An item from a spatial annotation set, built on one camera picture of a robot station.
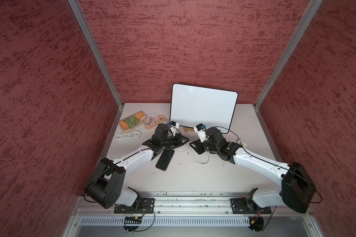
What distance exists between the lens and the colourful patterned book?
1.04 meters

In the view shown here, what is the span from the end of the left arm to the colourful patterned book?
1.24ft

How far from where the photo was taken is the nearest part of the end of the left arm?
668 mm
